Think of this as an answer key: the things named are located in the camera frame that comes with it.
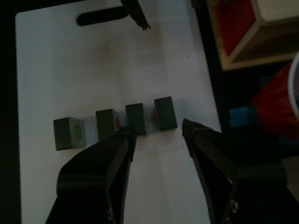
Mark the red plastic cup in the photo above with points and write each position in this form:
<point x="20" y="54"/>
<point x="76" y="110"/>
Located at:
<point x="277" y="105"/>

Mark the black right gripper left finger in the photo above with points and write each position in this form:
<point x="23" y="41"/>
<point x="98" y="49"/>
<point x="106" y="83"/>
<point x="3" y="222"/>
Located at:
<point x="98" y="175"/>

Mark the white cutting board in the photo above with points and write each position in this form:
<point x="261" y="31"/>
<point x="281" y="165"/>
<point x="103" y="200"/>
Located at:
<point x="98" y="73"/>

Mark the toy sushi piece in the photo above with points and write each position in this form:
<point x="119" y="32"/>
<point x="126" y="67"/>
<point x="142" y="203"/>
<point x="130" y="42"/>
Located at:
<point x="135" y="118"/>
<point x="104" y="124"/>
<point x="166" y="113"/>
<point x="64" y="134"/>

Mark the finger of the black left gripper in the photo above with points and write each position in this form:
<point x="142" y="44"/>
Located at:
<point x="136" y="14"/>

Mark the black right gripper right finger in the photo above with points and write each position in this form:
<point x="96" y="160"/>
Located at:
<point x="241" y="189"/>

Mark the blue tape patch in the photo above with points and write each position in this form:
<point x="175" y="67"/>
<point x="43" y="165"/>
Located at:
<point x="243" y="116"/>

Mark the red wooden box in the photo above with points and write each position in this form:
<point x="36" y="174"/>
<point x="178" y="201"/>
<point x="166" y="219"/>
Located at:
<point x="241" y="26"/>

